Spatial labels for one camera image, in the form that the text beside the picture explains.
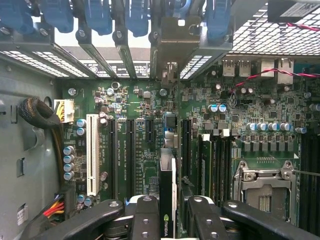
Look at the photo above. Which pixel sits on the white PCI expansion slot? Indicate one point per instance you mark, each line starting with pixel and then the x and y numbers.
pixel 92 150

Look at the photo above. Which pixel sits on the metal CPU socket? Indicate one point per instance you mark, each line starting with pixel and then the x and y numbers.
pixel 265 175

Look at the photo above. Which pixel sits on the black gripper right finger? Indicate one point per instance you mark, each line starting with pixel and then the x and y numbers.
pixel 205 220

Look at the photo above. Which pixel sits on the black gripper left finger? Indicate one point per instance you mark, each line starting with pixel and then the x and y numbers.
pixel 147 220

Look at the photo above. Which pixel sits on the long black expansion slot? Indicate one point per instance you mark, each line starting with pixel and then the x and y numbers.
pixel 130 155
pixel 186 150
pixel 113 155

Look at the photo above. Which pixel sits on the black labelled module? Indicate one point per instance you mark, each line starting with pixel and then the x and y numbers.
pixel 277 12

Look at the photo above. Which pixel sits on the green motherboard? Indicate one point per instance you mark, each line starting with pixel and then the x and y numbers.
pixel 140 105

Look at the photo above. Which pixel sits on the silver USB port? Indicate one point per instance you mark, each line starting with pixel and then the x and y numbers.
pixel 228 68
pixel 244 68

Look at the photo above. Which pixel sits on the black RAM slot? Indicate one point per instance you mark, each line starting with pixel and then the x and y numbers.
pixel 226 165
pixel 217 165

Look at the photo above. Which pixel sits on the blue slot retention clip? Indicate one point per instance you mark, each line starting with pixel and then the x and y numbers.
pixel 98 17
pixel 218 22
pixel 181 7
pixel 15 15
pixel 58 15
pixel 137 17

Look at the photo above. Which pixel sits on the short black expansion slot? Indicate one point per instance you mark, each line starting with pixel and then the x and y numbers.
pixel 150 131

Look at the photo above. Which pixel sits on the perforated metal slot cover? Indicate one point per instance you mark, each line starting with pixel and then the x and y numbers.
pixel 197 66
pixel 30 62
pixel 60 63

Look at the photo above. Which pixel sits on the silver ethernet port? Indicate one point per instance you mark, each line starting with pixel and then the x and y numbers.
pixel 285 72

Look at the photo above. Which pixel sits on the thin metal locking lever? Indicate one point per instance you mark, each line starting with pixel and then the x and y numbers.
pixel 307 173

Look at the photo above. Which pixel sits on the white power connector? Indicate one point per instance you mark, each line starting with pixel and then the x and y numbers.
pixel 67 110

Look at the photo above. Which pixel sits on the black open PC case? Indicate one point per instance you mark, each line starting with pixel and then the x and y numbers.
pixel 25 41

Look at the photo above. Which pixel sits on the silver rear port block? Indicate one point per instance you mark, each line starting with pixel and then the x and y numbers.
pixel 267 68

